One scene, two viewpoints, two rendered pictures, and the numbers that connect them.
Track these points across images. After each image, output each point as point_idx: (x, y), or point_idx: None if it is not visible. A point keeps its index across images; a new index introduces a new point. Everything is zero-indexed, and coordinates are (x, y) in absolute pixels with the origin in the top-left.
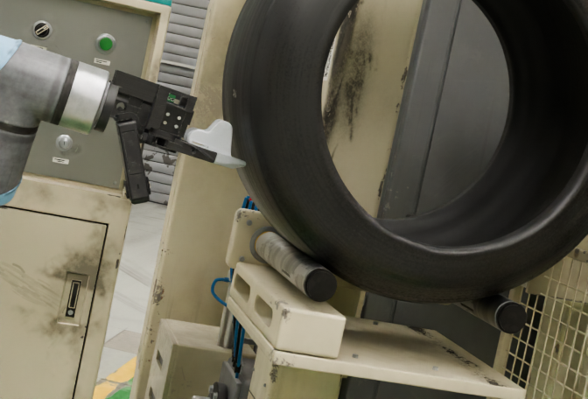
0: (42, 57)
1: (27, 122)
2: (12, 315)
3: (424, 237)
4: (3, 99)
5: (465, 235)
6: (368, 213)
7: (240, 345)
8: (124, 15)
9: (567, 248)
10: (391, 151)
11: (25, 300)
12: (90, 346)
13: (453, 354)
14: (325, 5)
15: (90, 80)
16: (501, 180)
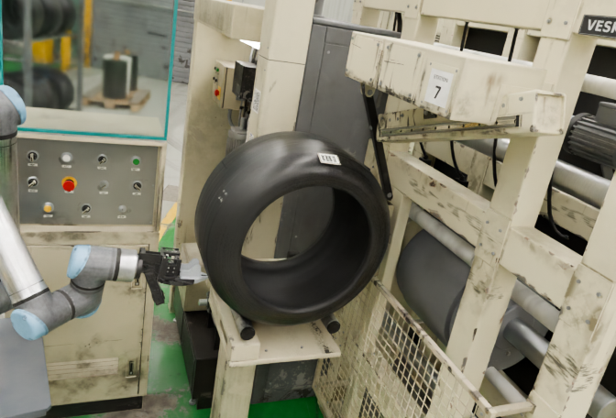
0: (102, 257)
1: (100, 284)
2: (109, 290)
3: (296, 269)
4: (86, 280)
5: (314, 266)
6: (267, 305)
7: None
8: (143, 146)
9: (357, 294)
10: None
11: (115, 282)
12: (148, 295)
13: (311, 322)
14: (238, 225)
15: (127, 263)
16: (330, 239)
